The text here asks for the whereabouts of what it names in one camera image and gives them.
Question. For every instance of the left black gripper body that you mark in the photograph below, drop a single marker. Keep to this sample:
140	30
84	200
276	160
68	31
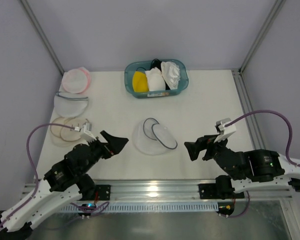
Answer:
103	147

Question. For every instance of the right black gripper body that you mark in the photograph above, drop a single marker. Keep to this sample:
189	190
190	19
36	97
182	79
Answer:
209	147

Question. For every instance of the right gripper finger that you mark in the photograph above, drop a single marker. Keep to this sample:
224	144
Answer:
193	149
202	142

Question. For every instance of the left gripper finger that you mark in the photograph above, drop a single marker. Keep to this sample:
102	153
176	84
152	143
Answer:
109	138
116	144

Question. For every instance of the white mesh bag blue zipper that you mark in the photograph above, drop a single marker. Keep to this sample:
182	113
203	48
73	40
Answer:
152	138

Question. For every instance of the white lace bra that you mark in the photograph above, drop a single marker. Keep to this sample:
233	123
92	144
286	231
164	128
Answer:
171	74

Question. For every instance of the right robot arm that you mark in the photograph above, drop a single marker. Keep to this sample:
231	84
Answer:
259	169

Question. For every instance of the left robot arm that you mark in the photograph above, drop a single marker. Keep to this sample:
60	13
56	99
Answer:
66	182

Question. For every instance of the beige trimmed mesh bag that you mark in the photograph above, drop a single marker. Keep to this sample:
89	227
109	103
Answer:
64	137

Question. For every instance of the blue trimmed flat mesh bag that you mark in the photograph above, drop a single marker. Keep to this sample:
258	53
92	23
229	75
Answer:
70	105

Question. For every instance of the yellow bra pad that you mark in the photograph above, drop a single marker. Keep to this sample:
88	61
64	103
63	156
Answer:
140	82

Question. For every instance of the pink trimmed mesh bag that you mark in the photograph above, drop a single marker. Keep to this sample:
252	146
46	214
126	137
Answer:
76	80

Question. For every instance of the white folded bra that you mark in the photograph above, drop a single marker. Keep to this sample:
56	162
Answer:
155	80

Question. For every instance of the black bra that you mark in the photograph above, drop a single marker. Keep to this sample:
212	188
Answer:
156	63

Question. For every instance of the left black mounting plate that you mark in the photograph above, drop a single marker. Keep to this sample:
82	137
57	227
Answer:
102	192

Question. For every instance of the black mounting plate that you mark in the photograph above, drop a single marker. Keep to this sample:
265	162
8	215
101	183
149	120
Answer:
209	191
102	192

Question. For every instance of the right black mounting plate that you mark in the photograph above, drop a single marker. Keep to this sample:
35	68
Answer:
209	191

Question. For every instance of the teal plastic basin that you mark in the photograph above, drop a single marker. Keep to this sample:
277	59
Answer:
132	68

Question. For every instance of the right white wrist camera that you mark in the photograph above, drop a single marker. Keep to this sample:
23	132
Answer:
224	129

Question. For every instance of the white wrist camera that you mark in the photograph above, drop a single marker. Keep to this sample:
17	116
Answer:
224	129
85	132

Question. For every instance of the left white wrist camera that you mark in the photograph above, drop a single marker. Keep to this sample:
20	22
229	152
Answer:
85	132

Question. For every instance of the aluminium front rail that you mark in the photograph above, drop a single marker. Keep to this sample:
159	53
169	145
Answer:
178	190

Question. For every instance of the white slotted cable duct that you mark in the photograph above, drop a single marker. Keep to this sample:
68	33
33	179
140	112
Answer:
160	207

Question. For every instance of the right rear frame post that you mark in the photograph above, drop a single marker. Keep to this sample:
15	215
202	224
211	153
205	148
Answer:
262	33

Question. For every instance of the frame post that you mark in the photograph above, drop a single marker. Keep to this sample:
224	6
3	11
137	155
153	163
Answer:
41	34
262	33

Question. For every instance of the left rear frame post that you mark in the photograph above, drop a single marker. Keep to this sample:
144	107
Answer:
41	34

